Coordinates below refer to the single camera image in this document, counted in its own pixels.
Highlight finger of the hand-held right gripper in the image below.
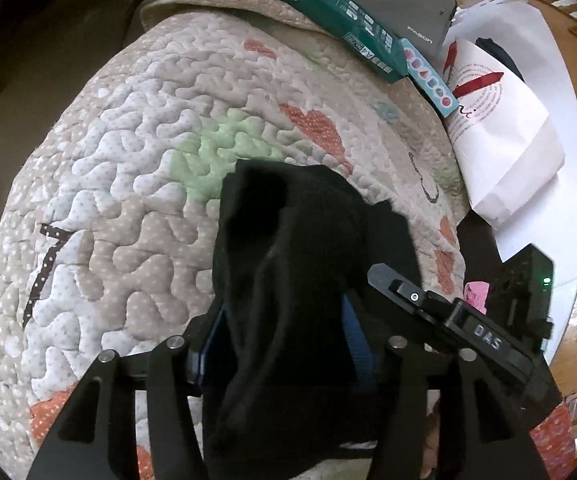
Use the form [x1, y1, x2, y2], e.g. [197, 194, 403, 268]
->
[367, 263, 457, 326]

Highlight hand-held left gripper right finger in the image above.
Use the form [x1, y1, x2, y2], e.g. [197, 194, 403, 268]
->
[341, 292, 539, 480]

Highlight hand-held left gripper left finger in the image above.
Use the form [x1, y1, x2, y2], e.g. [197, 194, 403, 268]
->
[26, 305, 226, 480]

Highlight black pants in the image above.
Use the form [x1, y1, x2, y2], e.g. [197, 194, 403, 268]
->
[201, 159, 422, 480]

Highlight pink striped garment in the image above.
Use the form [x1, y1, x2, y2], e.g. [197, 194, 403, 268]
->
[463, 282, 490, 316]

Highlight patchwork heart quilted blanket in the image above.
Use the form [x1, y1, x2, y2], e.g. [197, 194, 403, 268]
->
[0, 0, 577, 480]

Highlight long light-blue patterned box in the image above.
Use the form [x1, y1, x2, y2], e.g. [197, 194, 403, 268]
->
[399, 37, 459, 118]

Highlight green paper ream pack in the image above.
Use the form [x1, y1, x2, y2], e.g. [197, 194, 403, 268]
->
[241, 0, 407, 85]

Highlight white paper bag red handles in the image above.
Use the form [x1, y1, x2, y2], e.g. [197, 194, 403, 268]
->
[441, 2, 567, 228]

